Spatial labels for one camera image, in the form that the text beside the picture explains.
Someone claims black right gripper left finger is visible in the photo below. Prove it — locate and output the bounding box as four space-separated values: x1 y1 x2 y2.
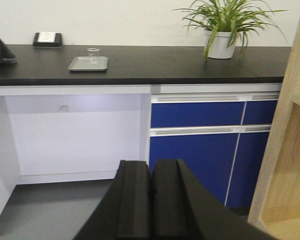
74 160 151 240

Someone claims blue drawer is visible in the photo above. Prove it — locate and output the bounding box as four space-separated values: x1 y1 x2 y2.
150 95 246 128
242 93 279 125

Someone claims white plant pot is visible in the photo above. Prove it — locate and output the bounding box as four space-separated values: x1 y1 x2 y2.
203 30 236 60

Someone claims clear glass beaker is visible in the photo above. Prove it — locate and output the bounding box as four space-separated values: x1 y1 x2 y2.
87 48 100 64

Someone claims green potted plant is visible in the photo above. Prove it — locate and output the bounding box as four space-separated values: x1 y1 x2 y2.
176 0 285 53

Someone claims silver metal tray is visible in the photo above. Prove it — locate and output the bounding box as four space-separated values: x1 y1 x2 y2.
68 56 109 72

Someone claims black white power socket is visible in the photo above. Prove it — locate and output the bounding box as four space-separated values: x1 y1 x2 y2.
32 32 63 48

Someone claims blue right upper drawer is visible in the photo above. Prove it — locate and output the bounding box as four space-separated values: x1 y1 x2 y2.
242 93 279 125

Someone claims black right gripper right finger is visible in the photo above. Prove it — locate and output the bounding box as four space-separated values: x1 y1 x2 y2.
151 159 273 240

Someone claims blue lower cabinet door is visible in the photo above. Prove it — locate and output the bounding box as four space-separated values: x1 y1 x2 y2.
149 130 239 204

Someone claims blue right lower door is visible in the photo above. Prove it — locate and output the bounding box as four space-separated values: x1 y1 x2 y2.
225 130 270 208

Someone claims wooden shelf frame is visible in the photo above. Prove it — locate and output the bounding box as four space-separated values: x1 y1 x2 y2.
248 20 300 240

